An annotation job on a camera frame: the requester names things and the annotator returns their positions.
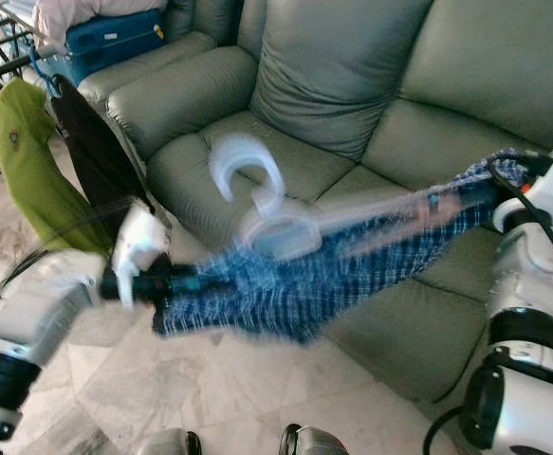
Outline white plastic clothes hanger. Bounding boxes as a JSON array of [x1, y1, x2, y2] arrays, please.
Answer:
[[208, 133, 495, 262]]

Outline blue plaid garment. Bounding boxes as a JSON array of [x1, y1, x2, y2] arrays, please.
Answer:
[[153, 147, 528, 344]]

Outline black garment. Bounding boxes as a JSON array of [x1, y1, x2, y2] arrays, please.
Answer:
[[50, 76, 154, 257]]

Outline silver left robot leg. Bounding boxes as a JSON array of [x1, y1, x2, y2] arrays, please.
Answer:
[[129, 428, 192, 455]]

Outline silver robot leg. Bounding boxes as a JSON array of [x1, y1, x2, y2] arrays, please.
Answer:
[[290, 427, 353, 455], [129, 428, 192, 455]]

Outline green shirt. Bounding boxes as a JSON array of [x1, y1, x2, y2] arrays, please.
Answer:
[[0, 78, 116, 257]]

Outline black right robot foot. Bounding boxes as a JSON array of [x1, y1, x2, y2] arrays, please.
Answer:
[[278, 424, 301, 455]]

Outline silver right robot leg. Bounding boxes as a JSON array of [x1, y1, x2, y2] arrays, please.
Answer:
[[290, 427, 353, 455]]

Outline blue bag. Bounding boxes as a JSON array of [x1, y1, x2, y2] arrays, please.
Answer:
[[44, 9, 165, 91]]

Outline grey green sofa cushion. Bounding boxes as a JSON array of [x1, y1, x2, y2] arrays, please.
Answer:
[[249, 0, 433, 162]]

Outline white cloth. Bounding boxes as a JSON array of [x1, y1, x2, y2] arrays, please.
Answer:
[[32, 0, 163, 48]]

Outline grey green leather sofa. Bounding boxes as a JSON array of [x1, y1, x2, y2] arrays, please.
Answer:
[[77, 0, 553, 409]]

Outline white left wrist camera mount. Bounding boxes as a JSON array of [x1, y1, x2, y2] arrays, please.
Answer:
[[113, 204, 171, 309]]

